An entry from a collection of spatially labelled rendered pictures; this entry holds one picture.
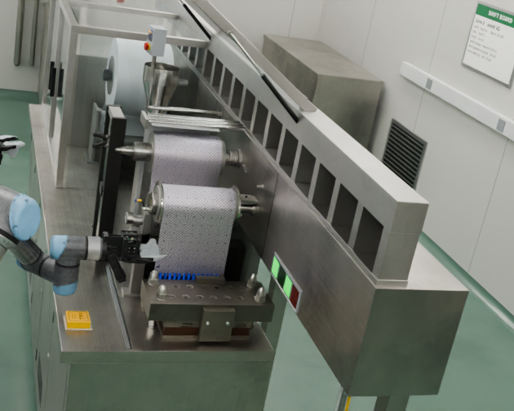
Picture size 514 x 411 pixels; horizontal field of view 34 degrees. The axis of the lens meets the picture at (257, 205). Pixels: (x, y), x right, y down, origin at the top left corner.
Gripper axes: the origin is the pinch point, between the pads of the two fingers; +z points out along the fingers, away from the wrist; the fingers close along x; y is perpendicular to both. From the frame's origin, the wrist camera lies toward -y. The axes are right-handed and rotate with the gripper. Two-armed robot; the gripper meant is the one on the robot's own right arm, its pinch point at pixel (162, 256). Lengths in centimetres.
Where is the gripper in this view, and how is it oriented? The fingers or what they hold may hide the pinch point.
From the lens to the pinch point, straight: 269.9
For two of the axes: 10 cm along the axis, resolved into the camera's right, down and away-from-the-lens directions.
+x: -2.8, -3.9, 8.8
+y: 1.8, -9.2, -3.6
